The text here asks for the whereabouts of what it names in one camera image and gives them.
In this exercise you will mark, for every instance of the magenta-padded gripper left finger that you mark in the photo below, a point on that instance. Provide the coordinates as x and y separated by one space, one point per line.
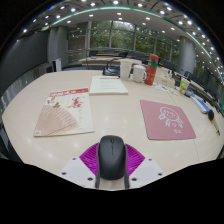
88 160

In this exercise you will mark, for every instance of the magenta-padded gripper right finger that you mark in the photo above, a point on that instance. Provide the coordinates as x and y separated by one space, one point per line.
136 160

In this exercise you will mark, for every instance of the black computer mouse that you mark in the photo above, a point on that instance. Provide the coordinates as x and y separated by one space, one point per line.
111 158

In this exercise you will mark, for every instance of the pink mouse pad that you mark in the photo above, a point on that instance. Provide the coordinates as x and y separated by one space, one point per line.
166 120

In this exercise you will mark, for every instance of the magazine with fan print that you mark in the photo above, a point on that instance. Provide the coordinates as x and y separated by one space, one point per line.
63 113

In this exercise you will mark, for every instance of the white paper booklet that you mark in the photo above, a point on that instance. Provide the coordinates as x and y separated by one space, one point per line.
108 85

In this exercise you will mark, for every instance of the colourful printed leaflet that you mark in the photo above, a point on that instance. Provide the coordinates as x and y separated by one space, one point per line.
166 89

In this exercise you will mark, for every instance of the blue and white book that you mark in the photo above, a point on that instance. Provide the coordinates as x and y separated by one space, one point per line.
201 104

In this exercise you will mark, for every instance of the white mug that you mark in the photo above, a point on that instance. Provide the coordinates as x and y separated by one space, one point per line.
138 74

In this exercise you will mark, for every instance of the white cardboard box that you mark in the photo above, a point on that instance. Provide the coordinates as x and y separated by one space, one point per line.
165 78

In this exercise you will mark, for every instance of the green printed paper cup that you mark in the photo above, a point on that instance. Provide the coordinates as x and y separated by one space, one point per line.
184 86

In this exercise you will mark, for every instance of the white paper cup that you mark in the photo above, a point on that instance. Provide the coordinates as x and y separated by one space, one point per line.
125 70

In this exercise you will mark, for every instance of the black desk microphone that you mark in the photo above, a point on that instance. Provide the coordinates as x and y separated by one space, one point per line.
110 72

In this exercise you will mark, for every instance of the red drink bottle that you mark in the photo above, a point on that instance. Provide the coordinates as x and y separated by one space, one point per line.
151 70

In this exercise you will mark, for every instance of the dark office chairs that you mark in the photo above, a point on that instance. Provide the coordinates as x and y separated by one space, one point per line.
168 65

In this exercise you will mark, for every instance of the ceiling lights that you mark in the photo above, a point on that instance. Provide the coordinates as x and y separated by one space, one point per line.
115 2

